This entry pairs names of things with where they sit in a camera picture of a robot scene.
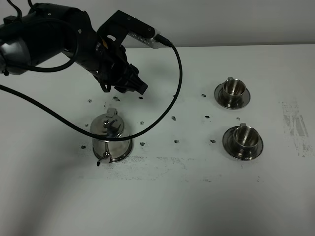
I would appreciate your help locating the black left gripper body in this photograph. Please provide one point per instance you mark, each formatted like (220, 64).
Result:
(112, 64)

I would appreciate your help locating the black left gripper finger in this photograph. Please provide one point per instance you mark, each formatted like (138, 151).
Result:
(123, 88)
(132, 80)

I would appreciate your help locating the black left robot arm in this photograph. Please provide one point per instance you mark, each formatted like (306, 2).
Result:
(50, 29)

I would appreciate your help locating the stainless steel teapot coaster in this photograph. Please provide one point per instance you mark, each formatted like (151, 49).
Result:
(110, 152)

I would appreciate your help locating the far stainless steel saucer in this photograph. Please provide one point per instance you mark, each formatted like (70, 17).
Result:
(228, 103)

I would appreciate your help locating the stainless steel saucer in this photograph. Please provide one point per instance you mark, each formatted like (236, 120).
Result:
(228, 103)
(231, 149)

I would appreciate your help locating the far stainless steel teacup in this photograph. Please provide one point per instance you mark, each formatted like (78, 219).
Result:
(233, 88)

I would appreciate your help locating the stainless steel teacup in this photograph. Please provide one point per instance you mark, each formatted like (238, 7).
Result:
(246, 137)
(233, 88)

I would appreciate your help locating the near stainless steel saucer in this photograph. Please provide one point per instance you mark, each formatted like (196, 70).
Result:
(231, 149)

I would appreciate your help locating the near stainless steel teacup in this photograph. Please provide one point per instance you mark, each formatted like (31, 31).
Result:
(246, 137)

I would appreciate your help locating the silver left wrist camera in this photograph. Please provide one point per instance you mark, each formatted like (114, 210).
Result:
(120, 24)

